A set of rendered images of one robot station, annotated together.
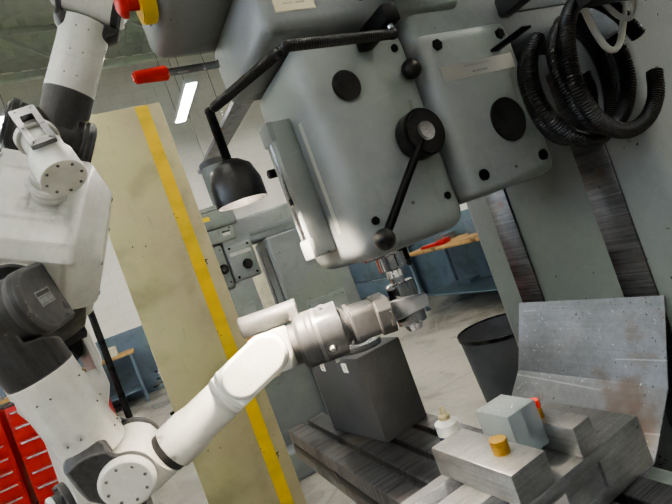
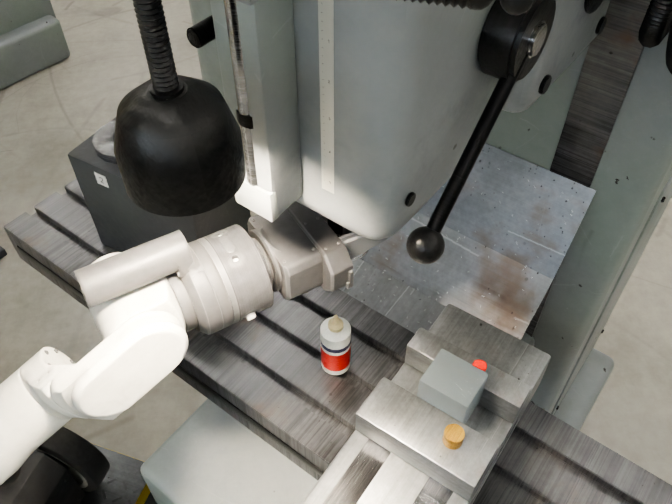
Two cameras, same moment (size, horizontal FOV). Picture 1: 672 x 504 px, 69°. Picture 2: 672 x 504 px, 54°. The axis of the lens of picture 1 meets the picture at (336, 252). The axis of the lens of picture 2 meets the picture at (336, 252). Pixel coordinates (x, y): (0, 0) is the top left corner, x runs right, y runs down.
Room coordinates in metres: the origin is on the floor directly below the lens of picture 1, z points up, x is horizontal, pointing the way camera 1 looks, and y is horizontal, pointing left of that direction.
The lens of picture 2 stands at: (0.37, 0.16, 1.71)
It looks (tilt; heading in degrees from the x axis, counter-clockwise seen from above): 48 degrees down; 332
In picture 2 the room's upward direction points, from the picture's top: straight up
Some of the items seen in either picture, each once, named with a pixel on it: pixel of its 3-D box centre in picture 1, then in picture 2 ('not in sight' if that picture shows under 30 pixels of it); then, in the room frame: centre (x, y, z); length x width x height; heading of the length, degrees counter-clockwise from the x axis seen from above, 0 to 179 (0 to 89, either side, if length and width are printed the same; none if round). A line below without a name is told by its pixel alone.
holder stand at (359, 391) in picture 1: (363, 382); (166, 200); (1.12, 0.04, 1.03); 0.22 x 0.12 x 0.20; 32
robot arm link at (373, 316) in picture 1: (353, 324); (269, 259); (0.78, 0.01, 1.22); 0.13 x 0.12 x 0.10; 3
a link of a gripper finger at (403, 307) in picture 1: (409, 305); (363, 244); (0.75, -0.08, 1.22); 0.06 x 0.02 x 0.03; 93
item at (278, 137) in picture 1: (297, 190); (258, 89); (0.74, 0.02, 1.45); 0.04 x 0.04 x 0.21; 25
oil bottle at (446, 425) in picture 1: (451, 437); (335, 340); (0.80, -0.07, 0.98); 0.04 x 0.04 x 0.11
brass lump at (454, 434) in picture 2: (499, 445); (453, 436); (0.60, -0.11, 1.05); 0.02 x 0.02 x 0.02
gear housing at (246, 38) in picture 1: (331, 29); not in sight; (0.80, -0.12, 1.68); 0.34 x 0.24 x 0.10; 115
